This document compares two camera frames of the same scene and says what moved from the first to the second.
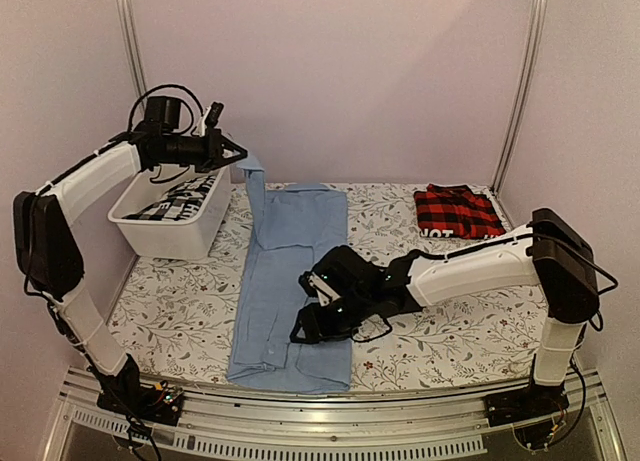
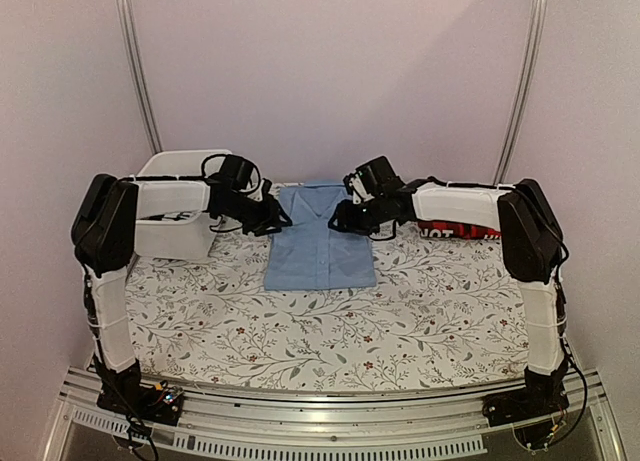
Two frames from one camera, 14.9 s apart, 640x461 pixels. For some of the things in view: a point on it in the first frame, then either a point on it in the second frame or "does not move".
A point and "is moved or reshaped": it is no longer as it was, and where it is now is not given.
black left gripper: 215,151 -> 270,219
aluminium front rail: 371,427 does not move
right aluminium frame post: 540,14 does not move
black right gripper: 315,327 -> 345,221
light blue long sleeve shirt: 290,230 is moved or reshaped
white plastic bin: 175,218 does not move
